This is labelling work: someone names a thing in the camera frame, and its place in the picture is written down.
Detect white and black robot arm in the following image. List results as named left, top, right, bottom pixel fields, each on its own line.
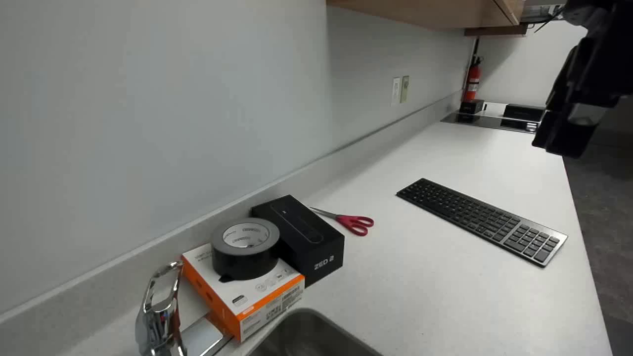
left=533, top=0, right=633, bottom=158

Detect black rectangular box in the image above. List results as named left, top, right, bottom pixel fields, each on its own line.
left=250, top=196, right=345, bottom=287

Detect stainless steel sink basin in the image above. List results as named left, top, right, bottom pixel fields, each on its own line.
left=248, top=309, right=382, bottom=356

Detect orange and white box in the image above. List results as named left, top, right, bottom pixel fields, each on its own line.
left=182, top=245, right=305, bottom=342

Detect red fire extinguisher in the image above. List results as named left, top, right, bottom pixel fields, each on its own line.
left=461, top=38, right=481, bottom=103

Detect chrome sink faucet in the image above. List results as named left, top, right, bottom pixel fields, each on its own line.
left=135, top=259, right=228, bottom=356

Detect black keyboard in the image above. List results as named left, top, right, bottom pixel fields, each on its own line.
left=398, top=178, right=568, bottom=267

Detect wooden upper cabinet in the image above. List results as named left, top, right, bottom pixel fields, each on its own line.
left=327, top=0, right=527, bottom=32

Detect red handled scissors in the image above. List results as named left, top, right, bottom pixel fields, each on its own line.
left=317, top=208, right=374, bottom=237

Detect black duct tape roll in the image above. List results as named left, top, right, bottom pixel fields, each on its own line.
left=212, top=218, right=281, bottom=283

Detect white wall outlet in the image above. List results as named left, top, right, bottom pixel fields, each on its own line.
left=392, top=75, right=410, bottom=107

